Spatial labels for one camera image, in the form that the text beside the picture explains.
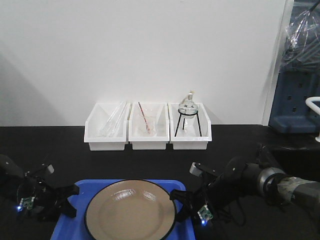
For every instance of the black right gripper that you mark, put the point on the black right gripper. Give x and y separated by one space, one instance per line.
208 194

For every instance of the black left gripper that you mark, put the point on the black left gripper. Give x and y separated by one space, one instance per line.
49 201

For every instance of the blue plastic tray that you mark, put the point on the blue plastic tray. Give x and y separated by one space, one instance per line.
74 228

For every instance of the beige plate with black rim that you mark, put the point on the beige plate with black rim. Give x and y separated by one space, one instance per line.
130 210

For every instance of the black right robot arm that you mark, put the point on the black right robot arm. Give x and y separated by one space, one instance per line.
241 179

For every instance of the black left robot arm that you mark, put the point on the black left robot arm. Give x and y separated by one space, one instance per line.
11 181

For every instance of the green circuit board right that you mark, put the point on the green circuit board right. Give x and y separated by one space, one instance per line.
205 214

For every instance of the green circuit board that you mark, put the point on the green circuit board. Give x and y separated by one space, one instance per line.
26 203
205 214

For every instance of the green circuit board left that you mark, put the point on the green circuit board left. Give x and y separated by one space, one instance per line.
26 203

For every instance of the right white storage bin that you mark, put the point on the right white storage bin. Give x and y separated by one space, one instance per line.
189 139

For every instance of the white storage bin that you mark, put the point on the white storage bin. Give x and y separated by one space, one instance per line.
161 139
97 119
189 139

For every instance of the clear glass tubes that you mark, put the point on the clear glass tubes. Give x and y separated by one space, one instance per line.
111 125

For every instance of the left white storage bin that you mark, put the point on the left white storage bin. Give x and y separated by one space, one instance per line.
97 119

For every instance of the red glass stirring rod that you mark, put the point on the red glass stirring rod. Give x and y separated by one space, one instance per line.
144 118

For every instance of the middle white storage bin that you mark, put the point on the middle white storage bin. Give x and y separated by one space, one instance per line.
161 139

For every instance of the glass beaker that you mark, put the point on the glass beaker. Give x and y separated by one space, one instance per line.
152 120

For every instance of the black lab sink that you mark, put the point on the black lab sink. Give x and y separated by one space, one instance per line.
303 162

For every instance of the blue pegboard drying rack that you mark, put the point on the blue pegboard drying rack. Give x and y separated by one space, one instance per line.
289 112

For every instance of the clear plastic bag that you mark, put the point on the clear plastic bag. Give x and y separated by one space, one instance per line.
302 44

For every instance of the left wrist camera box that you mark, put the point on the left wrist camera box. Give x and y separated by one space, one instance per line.
47 169

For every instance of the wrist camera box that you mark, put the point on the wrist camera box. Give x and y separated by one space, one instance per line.
47 169
198 169

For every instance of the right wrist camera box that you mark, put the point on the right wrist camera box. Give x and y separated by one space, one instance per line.
198 169

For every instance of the black wire tripod stand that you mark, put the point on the black wire tripod stand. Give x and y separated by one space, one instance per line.
186 119

